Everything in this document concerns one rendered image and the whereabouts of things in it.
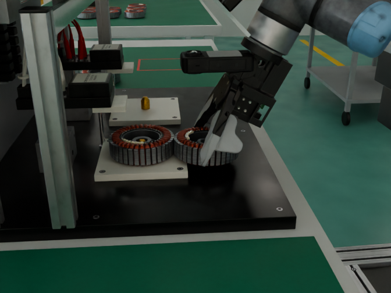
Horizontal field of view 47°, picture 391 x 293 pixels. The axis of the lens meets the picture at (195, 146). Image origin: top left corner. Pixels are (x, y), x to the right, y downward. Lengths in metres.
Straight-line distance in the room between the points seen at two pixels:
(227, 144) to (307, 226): 0.17
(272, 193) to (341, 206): 1.55
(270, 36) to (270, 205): 0.25
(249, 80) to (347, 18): 0.17
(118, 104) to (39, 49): 0.23
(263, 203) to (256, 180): 0.07
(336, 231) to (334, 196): 0.30
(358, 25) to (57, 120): 0.42
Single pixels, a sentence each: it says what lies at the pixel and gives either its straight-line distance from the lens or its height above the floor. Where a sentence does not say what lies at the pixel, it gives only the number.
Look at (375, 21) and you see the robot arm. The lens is 0.68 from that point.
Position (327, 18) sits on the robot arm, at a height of 1.02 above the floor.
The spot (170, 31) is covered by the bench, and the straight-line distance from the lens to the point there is 2.33.
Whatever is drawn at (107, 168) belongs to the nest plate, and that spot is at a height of 0.78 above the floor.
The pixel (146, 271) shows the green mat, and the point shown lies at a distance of 0.58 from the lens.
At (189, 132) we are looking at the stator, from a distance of 0.78.
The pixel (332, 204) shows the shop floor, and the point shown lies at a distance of 2.24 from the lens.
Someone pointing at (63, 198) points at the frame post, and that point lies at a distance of 0.61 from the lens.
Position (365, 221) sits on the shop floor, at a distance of 2.16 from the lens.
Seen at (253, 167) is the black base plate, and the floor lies 0.77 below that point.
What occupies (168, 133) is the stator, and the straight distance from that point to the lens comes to 0.78.
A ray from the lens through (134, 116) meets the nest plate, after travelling 0.97.
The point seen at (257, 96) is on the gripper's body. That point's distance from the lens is 0.72.
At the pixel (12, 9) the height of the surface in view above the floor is 1.04.
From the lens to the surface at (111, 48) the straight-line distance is 0.97.
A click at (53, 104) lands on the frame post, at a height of 0.94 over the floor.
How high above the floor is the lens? 1.12
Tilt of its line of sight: 24 degrees down
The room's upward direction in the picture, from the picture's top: straight up
